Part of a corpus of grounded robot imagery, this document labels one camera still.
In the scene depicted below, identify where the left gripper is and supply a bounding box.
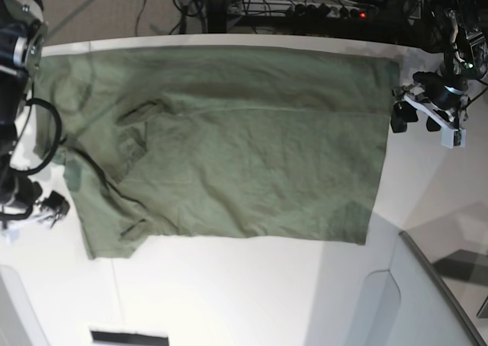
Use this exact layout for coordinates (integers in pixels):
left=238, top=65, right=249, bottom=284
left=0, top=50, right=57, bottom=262
left=390, top=72, right=468, bottom=133

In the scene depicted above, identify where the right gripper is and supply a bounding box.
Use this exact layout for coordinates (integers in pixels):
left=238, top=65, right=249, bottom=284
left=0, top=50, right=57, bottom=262
left=1, top=178, right=70, bottom=230

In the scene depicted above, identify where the olive green t-shirt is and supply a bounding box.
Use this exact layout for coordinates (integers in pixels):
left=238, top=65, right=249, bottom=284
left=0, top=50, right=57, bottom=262
left=34, top=46, right=400, bottom=259

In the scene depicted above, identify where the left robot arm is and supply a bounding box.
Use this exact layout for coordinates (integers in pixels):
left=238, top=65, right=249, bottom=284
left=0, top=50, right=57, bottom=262
left=390, top=0, right=487, bottom=137

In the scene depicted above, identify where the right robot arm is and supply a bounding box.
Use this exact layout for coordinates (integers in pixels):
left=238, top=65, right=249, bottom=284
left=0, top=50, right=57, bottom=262
left=1, top=0, right=69, bottom=234

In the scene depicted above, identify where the black power strip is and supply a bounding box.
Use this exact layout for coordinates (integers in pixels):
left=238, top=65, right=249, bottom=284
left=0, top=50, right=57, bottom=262
left=285, top=3, right=371, bottom=20

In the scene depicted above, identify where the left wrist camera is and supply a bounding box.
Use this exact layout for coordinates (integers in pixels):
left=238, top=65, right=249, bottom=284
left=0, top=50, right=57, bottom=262
left=441, top=129, right=467, bottom=149

